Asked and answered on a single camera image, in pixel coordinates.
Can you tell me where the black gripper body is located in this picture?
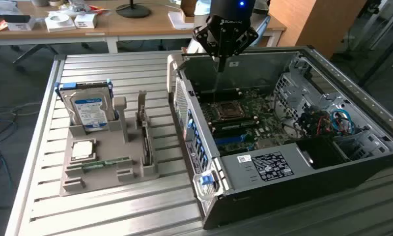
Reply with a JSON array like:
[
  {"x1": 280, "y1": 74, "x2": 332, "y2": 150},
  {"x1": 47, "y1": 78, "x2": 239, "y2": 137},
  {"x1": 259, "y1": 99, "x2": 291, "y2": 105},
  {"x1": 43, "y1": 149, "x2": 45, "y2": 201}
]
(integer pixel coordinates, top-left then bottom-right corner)
[{"x1": 207, "y1": 0, "x2": 253, "y2": 32}]

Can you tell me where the green graphics card with fan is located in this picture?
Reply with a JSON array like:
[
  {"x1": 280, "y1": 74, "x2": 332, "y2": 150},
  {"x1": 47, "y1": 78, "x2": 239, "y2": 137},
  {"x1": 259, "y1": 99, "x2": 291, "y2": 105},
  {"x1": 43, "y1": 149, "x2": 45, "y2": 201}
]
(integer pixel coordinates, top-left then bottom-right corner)
[{"x1": 136, "y1": 90, "x2": 156, "y2": 167}]

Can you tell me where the white paper booklet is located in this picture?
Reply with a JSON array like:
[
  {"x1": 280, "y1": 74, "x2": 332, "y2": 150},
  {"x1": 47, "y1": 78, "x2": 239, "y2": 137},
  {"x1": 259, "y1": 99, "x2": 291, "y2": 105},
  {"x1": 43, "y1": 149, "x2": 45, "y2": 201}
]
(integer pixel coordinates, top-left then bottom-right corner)
[{"x1": 167, "y1": 11, "x2": 196, "y2": 30}]

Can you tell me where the brown cardboard box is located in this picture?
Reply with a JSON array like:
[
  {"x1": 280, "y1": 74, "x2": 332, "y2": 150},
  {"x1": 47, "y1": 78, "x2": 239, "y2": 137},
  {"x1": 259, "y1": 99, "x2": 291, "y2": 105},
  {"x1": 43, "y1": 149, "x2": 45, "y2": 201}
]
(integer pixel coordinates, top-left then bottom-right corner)
[{"x1": 180, "y1": 0, "x2": 199, "y2": 18}]

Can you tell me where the wooden desk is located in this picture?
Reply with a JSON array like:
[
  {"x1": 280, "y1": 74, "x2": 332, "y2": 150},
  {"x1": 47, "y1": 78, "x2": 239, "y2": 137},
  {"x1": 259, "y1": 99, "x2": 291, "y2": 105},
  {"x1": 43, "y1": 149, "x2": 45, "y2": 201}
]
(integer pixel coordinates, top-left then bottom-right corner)
[{"x1": 0, "y1": 0, "x2": 288, "y2": 54}]

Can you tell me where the black round stand base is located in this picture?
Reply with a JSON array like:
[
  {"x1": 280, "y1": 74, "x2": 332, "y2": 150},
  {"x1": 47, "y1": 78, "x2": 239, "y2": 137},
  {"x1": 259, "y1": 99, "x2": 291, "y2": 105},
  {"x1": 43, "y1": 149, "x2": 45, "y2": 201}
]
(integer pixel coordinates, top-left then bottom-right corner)
[{"x1": 116, "y1": 0, "x2": 152, "y2": 19}]

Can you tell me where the wooden cabinet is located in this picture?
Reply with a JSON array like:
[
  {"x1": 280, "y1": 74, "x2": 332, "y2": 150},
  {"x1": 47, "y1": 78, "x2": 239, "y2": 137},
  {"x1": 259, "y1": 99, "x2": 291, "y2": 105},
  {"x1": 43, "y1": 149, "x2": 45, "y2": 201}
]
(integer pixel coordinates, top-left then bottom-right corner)
[{"x1": 268, "y1": 0, "x2": 369, "y2": 59}]

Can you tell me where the CPU socket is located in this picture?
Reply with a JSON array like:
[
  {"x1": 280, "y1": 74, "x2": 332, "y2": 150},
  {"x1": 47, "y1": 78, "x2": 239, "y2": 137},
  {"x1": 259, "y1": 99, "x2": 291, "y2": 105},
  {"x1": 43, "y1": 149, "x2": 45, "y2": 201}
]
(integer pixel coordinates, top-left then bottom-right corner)
[{"x1": 212, "y1": 100, "x2": 247, "y2": 121}]

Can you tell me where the green motherboard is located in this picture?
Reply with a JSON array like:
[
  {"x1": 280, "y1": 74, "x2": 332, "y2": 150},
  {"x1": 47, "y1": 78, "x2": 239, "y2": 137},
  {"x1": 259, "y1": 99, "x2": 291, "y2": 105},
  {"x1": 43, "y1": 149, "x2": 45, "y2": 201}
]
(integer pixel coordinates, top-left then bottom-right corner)
[{"x1": 197, "y1": 87, "x2": 304, "y2": 157}]

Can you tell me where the black RAM stick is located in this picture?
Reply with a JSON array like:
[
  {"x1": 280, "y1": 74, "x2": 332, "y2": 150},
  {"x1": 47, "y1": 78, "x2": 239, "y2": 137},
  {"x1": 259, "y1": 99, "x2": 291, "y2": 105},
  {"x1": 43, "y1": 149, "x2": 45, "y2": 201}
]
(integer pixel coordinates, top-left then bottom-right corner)
[{"x1": 215, "y1": 119, "x2": 260, "y2": 131}]

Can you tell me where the small white labelled box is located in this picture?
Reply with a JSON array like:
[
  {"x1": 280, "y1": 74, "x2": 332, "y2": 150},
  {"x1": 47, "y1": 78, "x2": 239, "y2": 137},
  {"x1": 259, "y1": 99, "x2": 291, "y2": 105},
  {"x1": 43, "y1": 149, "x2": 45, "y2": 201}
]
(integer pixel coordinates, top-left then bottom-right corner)
[{"x1": 73, "y1": 13, "x2": 97, "y2": 29}]

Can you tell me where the blue expansion slot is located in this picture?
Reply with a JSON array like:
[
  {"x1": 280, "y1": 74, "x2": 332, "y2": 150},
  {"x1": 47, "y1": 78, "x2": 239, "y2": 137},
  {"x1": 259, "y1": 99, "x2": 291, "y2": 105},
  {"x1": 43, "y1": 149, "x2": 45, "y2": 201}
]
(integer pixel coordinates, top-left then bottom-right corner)
[{"x1": 215, "y1": 134, "x2": 251, "y2": 146}]

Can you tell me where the white box with round hole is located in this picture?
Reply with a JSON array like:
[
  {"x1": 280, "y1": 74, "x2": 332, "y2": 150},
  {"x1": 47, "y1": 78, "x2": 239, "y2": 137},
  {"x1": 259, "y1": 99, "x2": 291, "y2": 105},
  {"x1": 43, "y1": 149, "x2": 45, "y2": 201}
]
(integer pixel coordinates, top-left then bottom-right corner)
[{"x1": 44, "y1": 13, "x2": 77, "y2": 33}]

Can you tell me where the hard disk in blue carrier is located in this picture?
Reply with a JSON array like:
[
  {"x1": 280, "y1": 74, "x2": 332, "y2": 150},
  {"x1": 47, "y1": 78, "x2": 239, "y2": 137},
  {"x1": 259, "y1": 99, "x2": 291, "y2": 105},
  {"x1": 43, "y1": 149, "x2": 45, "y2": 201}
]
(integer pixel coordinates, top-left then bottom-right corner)
[{"x1": 55, "y1": 79, "x2": 116, "y2": 135}]

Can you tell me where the beige parts rack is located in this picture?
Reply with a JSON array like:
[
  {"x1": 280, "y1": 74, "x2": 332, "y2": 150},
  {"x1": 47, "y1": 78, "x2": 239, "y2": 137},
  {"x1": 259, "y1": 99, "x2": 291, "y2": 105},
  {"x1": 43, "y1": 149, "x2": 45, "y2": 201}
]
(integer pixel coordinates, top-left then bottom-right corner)
[{"x1": 59, "y1": 90, "x2": 161, "y2": 197}]

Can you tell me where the black and white box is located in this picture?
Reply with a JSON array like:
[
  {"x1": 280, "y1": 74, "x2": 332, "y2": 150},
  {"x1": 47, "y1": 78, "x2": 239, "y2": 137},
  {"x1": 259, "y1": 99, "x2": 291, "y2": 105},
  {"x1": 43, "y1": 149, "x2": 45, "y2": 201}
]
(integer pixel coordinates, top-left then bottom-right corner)
[{"x1": 1, "y1": 14, "x2": 37, "y2": 31}]

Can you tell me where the grey disk bay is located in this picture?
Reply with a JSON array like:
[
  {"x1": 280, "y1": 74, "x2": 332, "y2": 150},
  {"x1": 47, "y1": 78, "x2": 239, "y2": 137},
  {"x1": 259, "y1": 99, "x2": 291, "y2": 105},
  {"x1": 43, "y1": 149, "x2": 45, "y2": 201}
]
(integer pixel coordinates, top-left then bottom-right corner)
[{"x1": 332, "y1": 130, "x2": 392, "y2": 162}]

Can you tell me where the grey power supply unit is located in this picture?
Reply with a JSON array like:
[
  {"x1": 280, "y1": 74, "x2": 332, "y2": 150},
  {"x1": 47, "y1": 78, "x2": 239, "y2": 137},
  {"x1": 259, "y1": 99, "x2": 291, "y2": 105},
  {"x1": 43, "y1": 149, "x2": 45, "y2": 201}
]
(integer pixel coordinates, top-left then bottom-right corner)
[{"x1": 220, "y1": 144, "x2": 315, "y2": 192}]

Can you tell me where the blue case latch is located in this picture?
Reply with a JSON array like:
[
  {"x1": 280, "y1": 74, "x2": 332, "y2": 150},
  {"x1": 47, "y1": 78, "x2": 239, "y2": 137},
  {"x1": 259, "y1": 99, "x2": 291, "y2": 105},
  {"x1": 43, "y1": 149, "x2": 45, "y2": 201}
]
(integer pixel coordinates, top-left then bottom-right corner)
[{"x1": 199, "y1": 173, "x2": 215, "y2": 185}]

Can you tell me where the silver CPU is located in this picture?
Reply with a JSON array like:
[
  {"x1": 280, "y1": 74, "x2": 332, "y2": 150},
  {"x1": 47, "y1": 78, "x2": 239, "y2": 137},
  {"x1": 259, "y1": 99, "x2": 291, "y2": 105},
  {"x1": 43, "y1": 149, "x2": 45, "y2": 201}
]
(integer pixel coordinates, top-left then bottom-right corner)
[{"x1": 71, "y1": 141, "x2": 96, "y2": 160}]

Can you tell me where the green RAM stick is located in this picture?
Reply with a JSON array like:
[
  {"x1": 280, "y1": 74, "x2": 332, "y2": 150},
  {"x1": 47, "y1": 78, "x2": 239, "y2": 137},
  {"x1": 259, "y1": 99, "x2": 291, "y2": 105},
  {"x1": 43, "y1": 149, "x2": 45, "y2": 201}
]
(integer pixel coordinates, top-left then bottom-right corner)
[{"x1": 67, "y1": 157, "x2": 132, "y2": 172}]

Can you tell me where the black grey PC case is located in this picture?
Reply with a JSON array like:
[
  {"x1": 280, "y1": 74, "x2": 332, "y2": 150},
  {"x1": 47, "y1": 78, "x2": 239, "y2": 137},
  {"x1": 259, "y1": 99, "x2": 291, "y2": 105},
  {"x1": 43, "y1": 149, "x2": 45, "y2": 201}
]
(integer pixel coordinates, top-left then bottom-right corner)
[{"x1": 167, "y1": 45, "x2": 393, "y2": 231}]

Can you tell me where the red wire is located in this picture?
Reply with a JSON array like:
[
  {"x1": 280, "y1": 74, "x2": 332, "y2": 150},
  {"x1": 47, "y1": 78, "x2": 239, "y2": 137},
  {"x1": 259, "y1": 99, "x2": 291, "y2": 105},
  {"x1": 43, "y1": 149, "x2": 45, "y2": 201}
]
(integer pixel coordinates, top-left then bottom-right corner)
[{"x1": 317, "y1": 115, "x2": 332, "y2": 135}]

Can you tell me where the blue wire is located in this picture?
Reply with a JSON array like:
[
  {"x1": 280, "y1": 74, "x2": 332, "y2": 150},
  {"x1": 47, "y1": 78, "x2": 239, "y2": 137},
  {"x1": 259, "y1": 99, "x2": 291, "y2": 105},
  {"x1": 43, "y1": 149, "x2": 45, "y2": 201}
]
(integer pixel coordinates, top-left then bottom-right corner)
[{"x1": 331, "y1": 109, "x2": 356, "y2": 135}]

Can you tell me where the grey floor cable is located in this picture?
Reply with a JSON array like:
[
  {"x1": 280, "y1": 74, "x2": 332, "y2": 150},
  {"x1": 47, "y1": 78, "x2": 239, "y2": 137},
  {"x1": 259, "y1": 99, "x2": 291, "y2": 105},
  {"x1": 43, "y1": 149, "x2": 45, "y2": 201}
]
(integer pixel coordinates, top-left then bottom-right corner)
[{"x1": 0, "y1": 102, "x2": 41, "y2": 118}]

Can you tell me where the blue floor cable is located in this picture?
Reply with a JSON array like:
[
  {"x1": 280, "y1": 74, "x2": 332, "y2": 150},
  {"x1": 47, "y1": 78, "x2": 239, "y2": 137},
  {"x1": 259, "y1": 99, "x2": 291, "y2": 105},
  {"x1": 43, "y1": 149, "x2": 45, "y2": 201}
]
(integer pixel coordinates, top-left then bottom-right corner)
[{"x1": 0, "y1": 118, "x2": 15, "y2": 192}]

